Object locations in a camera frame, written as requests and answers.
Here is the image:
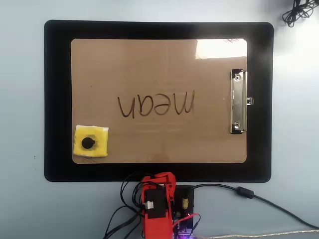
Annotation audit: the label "black mat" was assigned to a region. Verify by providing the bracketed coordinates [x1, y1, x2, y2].
[44, 19, 274, 182]

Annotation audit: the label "controller board with purple LED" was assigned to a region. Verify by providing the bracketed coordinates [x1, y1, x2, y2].
[173, 211, 194, 239]

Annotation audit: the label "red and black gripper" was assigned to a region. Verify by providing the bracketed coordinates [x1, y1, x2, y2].
[141, 171, 177, 220]

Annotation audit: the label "silver braided USB cable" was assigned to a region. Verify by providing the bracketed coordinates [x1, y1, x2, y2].
[194, 230, 319, 239]

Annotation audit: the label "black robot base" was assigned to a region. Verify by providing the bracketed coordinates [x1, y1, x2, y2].
[173, 185, 195, 217]

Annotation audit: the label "black servo cables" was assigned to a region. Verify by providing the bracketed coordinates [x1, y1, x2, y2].
[103, 171, 150, 239]

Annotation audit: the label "red wire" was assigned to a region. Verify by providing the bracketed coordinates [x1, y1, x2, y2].
[173, 213, 201, 233]

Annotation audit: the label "tangled black cable bundle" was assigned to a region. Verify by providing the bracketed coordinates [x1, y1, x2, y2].
[282, 0, 319, 27]

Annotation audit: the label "black power cable with ferrite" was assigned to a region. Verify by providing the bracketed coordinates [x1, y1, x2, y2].
[193, 183, 319, 230]

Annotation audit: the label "brown clipboard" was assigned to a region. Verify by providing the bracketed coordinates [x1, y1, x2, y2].
[70, 38, 248, 164]

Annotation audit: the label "yellow sponge with black knob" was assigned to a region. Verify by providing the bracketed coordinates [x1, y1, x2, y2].
[72, 124, 110, 158]

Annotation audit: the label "silver metal clipboard clip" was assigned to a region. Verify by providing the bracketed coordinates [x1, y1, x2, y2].
[229, 69, 254, 134]

